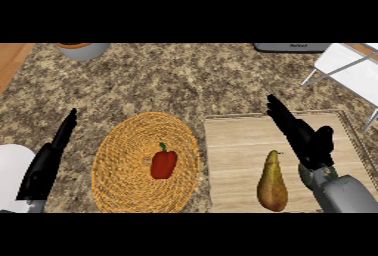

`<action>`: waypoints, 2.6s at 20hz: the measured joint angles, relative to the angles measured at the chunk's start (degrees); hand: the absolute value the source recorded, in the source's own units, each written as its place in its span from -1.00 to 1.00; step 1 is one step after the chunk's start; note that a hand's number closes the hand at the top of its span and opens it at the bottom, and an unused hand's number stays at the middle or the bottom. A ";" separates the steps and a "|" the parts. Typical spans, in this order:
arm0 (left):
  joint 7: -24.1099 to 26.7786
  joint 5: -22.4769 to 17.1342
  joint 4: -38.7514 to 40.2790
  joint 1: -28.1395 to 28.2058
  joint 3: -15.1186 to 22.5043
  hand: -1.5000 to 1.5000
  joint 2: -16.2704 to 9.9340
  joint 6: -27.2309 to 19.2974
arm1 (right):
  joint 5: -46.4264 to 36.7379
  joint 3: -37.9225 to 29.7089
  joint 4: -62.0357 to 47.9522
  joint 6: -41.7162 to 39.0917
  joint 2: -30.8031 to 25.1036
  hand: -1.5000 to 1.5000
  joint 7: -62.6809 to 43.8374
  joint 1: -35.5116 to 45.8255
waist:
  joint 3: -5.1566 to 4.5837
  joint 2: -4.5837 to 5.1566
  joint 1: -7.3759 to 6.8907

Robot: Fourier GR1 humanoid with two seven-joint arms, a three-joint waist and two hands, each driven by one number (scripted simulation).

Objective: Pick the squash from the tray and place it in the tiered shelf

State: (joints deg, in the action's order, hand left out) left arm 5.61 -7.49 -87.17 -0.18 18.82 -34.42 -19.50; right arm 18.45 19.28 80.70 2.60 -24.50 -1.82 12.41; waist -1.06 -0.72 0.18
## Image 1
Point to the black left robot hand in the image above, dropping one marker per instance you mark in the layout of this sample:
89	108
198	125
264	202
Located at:
43	166

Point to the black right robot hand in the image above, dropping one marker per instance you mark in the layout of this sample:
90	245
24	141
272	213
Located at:
301	137

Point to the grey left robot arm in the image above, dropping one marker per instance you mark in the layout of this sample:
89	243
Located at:
16	178

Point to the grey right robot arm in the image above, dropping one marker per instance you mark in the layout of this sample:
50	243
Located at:
340	189

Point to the pale wooden tray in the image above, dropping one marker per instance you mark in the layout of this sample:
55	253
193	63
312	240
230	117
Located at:
282	160

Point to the yellow-green squash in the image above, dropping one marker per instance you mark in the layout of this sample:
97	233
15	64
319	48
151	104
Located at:
272	185

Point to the white tiered shelf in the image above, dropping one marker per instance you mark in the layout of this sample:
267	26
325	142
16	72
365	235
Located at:
350	71

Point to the round woven wicker placemat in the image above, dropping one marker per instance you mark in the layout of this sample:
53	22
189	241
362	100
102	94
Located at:
146	162

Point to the red bell pepper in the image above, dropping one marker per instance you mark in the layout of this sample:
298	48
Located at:
162	162

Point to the dark grey appliance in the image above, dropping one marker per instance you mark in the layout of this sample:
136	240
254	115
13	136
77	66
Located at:
291	47

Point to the grey pot with orange rim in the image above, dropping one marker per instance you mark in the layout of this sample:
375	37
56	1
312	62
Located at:
81	50

